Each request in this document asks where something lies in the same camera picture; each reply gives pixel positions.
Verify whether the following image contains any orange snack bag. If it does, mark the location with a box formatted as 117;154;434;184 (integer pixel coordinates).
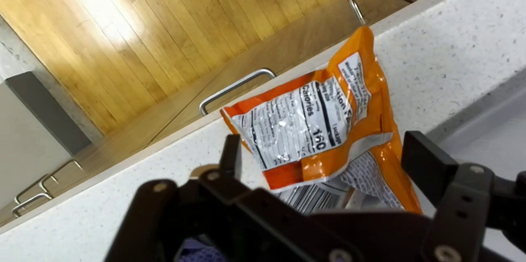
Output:
220;26;424;216

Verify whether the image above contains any silver drawer handle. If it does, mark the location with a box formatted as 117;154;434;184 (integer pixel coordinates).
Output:
14;173;59;205
346;0;367;26
39;159;83;195
12;192;54;218
199;68;277;116

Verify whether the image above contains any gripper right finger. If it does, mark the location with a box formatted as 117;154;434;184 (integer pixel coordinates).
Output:
401;130;526;262

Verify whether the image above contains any purple cloth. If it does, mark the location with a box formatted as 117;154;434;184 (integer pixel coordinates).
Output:
177;235;227;262

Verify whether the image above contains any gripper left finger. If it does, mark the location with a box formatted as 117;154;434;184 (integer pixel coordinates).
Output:
105;134;365;262

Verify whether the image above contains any grey sink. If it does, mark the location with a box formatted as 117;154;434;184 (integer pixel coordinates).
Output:
425;68;526;262

